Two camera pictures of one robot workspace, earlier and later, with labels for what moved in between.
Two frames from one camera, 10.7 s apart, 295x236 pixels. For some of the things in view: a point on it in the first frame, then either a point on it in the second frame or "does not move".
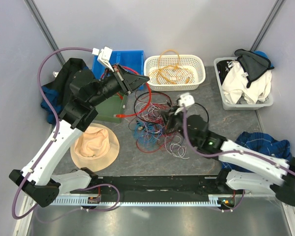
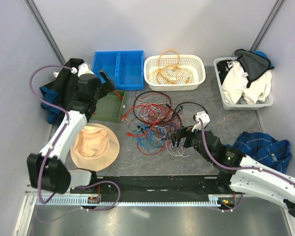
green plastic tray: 111,105 does not move
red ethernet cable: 116,115 → 125,115
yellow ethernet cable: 175,67 does not move
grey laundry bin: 267,103 does not move
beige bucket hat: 96,148 does not move
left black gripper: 134,81 → 107,87
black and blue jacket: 58,88 does not move
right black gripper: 169,117 → 183,132
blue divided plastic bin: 133,61 does not move
